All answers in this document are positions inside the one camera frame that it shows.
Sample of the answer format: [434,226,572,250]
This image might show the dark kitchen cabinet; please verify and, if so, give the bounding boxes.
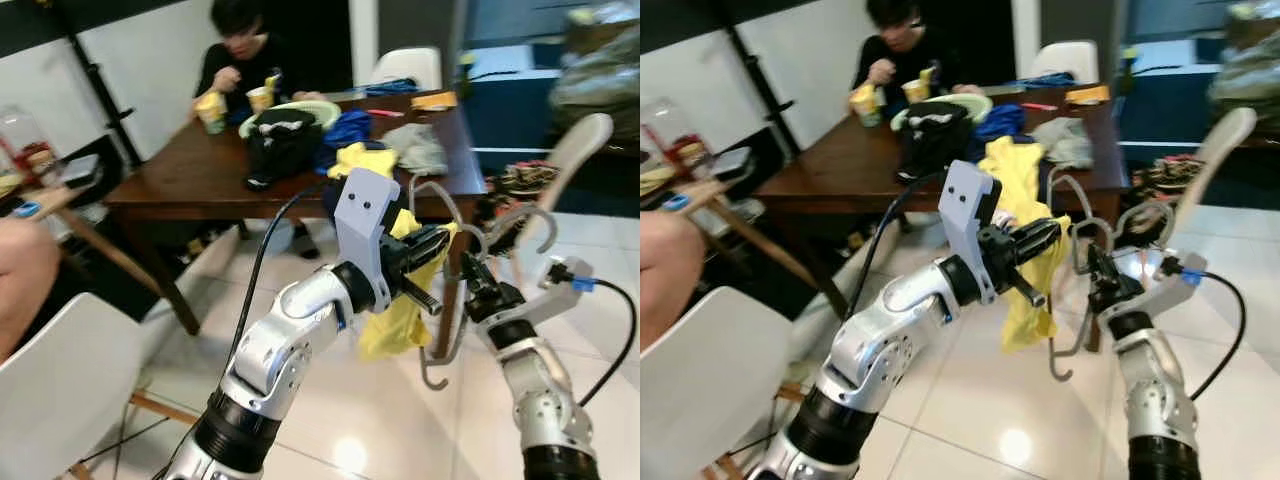
[1115,0,1280,161]
[462,0,641,171]

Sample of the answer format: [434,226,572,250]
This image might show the clear glass jar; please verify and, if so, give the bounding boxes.
[0,105,59,181]
[642,97,716,176]

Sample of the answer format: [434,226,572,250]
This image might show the small wooden side table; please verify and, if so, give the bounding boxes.
[640,170,821,291]
[0,175,166,299]

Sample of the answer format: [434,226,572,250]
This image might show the black patterned cloth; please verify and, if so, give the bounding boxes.
[1130,155,1206,196]
[488,160,561,199]

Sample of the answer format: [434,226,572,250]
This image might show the white chair wooden legs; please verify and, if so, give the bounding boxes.
[540,112,614,216]
[1165,107,1258,241]

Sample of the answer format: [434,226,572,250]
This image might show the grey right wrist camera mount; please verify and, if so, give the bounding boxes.
[515,262,593,326]
[1130,248,1206,321]

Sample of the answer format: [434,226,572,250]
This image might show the grey blue hanger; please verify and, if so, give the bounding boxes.
[408,178,558,391]
[1040,165,1181,383]

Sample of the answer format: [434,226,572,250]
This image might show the grey green plastic bag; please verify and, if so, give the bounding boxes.
[1208,25,1280,131]
[550,20,641,141]

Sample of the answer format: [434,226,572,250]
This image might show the grey crumpled garment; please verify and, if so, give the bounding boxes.
[385,122,449,177]
[1032,117,1096,169]

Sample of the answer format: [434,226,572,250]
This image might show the black garment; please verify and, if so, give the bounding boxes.
[897,102,976,184]
[245,108,323,191]

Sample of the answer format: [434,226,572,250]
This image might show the dark wooden table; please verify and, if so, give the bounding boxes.
[103,92,489,361]
[752,85,1129,351]

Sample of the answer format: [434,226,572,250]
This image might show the white plastic chair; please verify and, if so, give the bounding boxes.
[640,285,811,480]
[370,47,443,93]
[1030,40,1099,86]
[0,292,201,480]

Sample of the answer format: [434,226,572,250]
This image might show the yellow noodle cup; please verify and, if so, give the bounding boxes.
[903,65,941,106]
[195,90,228,136]
[247,72,281,114]
[850,82,883,128]

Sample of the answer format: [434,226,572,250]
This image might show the bare person leg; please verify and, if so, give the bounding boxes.
[640,210,701,351]
[0,218,61,363]

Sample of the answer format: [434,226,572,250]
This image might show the yellow printed t-shirt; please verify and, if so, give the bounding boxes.
[978,135,1073,353]
[328,140,459,363]

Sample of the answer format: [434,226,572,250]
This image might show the bright blue garment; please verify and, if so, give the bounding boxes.
[972,103,1026,146]
[318,108,375,173]

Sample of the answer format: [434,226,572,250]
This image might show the light green plate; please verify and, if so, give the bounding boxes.
[238,100,343,139]
[890,93,994,131]

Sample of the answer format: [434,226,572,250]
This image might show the person in black shirt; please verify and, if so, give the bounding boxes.
[193,0,331,126]
[852,0,986,111]

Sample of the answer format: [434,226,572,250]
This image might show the black metal stand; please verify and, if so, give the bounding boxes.
[715,15,798,151]
[40,0,141,166]

